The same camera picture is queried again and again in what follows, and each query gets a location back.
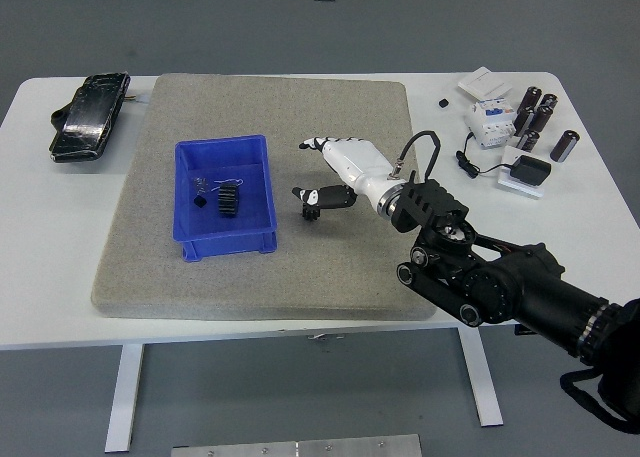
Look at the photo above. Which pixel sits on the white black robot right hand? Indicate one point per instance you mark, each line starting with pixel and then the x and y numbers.
pixel 355 159

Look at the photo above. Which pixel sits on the small black gear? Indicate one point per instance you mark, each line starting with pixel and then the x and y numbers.
pixel 311 215

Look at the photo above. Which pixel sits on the large black gear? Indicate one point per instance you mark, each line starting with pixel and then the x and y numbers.
pixel 229 201

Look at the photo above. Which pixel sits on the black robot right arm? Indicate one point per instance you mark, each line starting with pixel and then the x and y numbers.
pixel 525 287

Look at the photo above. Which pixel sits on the blue plastic box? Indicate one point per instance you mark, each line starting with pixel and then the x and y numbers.
pixel 225 247

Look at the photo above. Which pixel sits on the grey-brown foam mat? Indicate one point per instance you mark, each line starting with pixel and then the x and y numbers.
pixel 300 117

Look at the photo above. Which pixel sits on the small black cube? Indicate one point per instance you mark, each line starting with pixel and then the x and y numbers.
pixel 200 201
pixel 442 102

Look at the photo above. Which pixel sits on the white circuit breaker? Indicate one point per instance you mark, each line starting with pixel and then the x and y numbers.
pixel 492 127

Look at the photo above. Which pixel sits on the small bag of screws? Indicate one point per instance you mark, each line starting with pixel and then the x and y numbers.
pixel 200 183

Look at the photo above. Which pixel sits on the dark brown cylindrical capacitor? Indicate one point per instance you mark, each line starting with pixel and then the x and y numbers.
pixel 529 141
pixel 530 98
pixel 524 121
pixel 549 100
pixel 565 146
pixel 541 119

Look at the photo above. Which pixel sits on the black power adapter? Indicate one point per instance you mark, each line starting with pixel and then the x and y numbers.
pixel 532 171

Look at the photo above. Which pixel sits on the white table leg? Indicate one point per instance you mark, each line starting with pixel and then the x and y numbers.
pixel 480 377
pixel 122 402

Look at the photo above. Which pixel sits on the black wrapped battery pack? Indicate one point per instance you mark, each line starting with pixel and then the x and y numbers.
pixel 85 117

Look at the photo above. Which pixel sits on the white flat switch panel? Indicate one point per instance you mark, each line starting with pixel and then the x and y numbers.
pixel 484 82

